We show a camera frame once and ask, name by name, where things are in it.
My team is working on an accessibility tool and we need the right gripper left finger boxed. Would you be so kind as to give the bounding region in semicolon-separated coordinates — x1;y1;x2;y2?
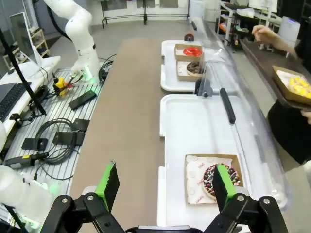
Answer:
45;163;137;233

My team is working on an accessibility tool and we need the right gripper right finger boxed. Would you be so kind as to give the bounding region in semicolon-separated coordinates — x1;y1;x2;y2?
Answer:
203;164;290;233

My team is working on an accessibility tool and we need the brown cardboard donut box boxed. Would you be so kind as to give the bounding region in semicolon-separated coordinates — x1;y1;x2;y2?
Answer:
272;65;311;103
175;60;207;82
174;43;205;62
185;153;244;205

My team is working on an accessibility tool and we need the yellow sprinkled donut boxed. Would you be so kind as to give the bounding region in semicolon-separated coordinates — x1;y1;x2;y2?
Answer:
287;77;311;97

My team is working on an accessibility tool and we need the dark brown serving tray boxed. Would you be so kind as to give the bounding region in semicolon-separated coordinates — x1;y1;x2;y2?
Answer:
239;38;311;109

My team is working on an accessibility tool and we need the person's right forearm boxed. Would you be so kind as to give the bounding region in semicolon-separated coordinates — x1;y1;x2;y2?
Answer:
283;40;301;59

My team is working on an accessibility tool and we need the chocolate donut with coloured sprinkles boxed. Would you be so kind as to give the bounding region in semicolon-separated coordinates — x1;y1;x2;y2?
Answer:
201;163;244;201

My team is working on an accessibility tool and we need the person in black shirt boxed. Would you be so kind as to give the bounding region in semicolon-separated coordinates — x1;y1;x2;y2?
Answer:
267;45;311;165

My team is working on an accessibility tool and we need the chocolate glazed donut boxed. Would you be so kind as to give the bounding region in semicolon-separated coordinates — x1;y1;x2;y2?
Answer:
186;61;206;76

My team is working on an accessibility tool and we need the red glazed donut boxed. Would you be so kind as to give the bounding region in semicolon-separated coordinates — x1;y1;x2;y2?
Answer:
183;47;203;57

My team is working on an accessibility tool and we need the person's right hand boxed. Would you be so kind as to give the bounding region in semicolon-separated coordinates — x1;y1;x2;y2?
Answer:
252;24;289;52

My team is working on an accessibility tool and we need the small black mounting plate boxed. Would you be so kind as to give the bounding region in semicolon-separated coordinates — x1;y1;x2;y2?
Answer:
72;118;89;132

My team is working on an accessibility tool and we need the white plastic display tray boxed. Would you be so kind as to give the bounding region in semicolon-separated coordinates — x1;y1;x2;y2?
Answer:
156;94;290;227
160;39;212;93

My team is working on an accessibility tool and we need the flat black mounting plate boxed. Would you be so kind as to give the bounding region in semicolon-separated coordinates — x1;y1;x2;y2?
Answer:
21;137;49;150

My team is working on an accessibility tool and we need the grey handheld enabling device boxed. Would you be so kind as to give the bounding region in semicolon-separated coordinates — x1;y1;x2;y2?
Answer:
4;151;50;170

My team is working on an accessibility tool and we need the long black controller box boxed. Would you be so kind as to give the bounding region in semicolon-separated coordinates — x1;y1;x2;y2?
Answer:
68;90;98;110

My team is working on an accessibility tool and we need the yellow emergency stop button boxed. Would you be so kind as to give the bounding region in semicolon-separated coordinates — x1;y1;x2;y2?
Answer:
52;72;67;97

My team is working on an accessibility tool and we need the black keyboard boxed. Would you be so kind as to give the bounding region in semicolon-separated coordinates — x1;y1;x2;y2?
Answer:
0;82;33;123

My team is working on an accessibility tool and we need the white computer desk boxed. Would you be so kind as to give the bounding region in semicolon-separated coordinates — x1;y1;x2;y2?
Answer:
0;55;62;133

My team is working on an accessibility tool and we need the wooden shelf unit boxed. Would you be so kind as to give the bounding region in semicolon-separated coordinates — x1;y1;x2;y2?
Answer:
28;28;51;58

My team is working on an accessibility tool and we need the background equipment cart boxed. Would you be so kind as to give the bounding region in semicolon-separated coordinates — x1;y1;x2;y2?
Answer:
215;0;284;53

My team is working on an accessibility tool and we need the white air purifier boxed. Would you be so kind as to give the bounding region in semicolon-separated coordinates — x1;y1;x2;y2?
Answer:
281;15;301;45

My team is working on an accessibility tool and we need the computer monitor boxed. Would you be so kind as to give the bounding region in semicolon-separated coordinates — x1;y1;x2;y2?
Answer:
9;11;44;67

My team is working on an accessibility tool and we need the coiled black cable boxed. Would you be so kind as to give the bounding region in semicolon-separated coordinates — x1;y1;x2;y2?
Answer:
34;118;82;181

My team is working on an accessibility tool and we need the black camera pole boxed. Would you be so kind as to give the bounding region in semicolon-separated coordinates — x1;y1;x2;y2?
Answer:
0;28;47;117

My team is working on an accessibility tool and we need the black cable sleeve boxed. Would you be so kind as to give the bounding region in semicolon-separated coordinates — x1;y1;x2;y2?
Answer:
46;3;72;42

